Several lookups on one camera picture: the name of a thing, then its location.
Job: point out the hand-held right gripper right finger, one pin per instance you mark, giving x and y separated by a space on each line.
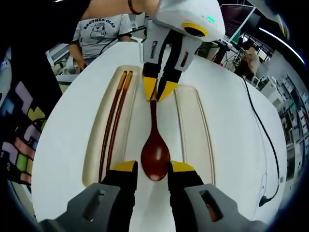
186 193

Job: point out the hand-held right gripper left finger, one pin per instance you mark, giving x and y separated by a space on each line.
120 193

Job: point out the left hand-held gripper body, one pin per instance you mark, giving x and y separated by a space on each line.
183 14

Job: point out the brown wooden spoon utensil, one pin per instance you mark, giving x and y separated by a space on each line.
155 157

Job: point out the beige cutlery case base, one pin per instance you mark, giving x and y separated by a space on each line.
94 145

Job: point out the person in bear t-shirt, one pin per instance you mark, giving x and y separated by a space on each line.
108 42

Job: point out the white chair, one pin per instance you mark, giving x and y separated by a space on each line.
60 56

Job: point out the colourful block-pattern floor mat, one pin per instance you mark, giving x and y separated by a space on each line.
21 145

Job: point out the shelf unit with white boxes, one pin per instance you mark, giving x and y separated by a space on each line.
287 116

